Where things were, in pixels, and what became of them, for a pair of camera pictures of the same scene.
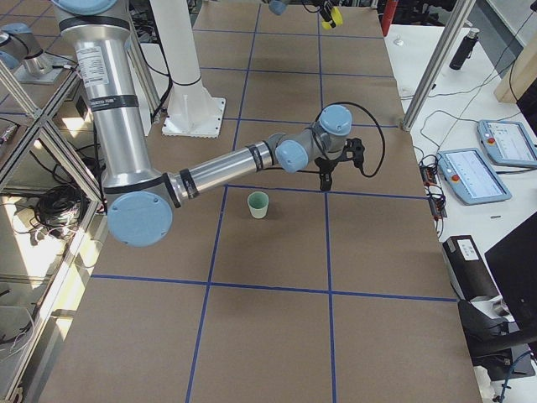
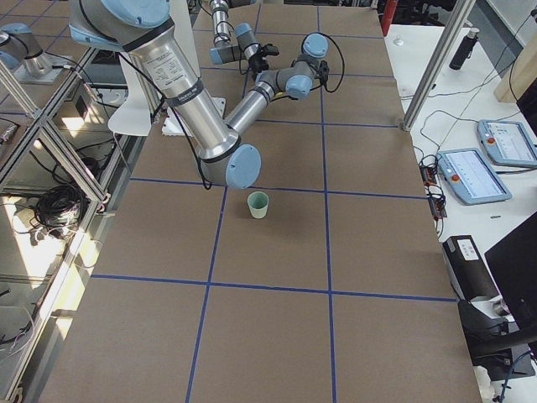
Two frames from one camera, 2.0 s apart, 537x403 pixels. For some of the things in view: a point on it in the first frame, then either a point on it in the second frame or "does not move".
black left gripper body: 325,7 -> 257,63
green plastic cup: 258,203 does not move
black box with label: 468,274 does not move
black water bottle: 465,49 does not move
